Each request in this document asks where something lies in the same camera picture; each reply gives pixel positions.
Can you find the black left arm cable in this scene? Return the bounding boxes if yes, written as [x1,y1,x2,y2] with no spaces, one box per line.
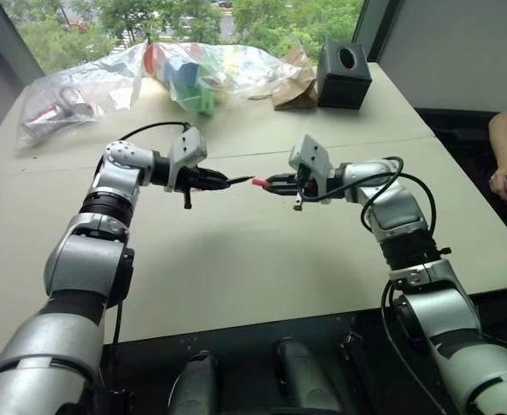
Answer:
[118,121,193,143]

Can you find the green block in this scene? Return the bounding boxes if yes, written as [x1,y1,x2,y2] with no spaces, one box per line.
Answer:
[195,75,217,118]

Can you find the silver drink can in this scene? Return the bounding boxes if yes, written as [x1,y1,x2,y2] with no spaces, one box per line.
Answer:
[22,102,95,136]

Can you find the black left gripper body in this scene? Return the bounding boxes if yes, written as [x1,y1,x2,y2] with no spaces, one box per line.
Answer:
[177,165,208,211]

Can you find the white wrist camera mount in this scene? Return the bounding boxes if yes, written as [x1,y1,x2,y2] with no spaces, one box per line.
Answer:
[288,134,336,196]
[166,126,208,193]

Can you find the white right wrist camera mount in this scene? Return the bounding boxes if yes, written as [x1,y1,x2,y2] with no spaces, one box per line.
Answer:
[288,134,336,196]

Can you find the black tissue box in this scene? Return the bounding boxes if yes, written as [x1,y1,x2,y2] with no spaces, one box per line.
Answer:
[316,38,373,110]

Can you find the clear bag of colourful items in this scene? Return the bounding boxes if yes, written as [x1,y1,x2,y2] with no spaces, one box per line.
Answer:
[142,40,316,118]

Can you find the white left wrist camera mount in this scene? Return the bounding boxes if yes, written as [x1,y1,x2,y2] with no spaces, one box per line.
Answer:
[166,126,208,193]

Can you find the dark rounded shape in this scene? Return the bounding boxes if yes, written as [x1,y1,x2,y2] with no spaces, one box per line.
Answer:
[273,336,349,415]
[169,349,221,415]

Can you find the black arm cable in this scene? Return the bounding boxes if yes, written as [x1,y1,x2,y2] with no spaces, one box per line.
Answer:
[118,121,193,143]
[304,156,437,244]

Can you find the brown paper bag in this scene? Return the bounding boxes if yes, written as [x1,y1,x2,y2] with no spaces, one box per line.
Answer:
[272,41,318,112]

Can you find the clear plastic bag with cans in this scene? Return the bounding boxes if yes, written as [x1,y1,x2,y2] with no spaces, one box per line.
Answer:
[14,41,145,153]

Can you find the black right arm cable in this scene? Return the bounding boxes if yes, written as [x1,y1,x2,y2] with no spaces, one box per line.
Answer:
[304,156,437,244]

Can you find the blue box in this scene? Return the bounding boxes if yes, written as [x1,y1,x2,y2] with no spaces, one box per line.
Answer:
[166,60,203,97]

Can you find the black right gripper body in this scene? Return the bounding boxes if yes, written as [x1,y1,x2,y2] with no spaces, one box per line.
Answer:
[292,166,319,212]

